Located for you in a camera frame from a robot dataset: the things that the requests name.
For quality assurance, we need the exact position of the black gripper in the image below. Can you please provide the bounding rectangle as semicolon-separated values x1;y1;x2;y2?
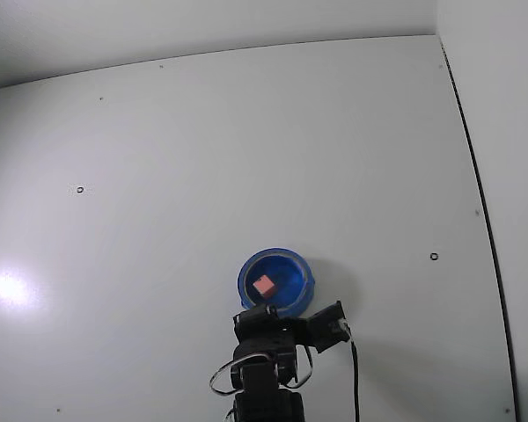
232;303;310;349

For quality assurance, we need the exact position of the orange cube block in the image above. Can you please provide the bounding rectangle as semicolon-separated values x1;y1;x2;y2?
253;274;277;299

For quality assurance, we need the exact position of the blue tape roll bin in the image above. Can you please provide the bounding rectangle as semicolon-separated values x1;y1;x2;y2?
236;248;317;318

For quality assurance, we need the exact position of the white servo wire loop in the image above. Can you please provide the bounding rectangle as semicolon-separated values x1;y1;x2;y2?
209;353;250;396
284;344;315;389

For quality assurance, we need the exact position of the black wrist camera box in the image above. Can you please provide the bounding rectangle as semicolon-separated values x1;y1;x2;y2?
306;300;351;354

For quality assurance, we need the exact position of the black camera cable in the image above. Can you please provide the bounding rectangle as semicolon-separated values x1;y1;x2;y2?
343;323;362;422

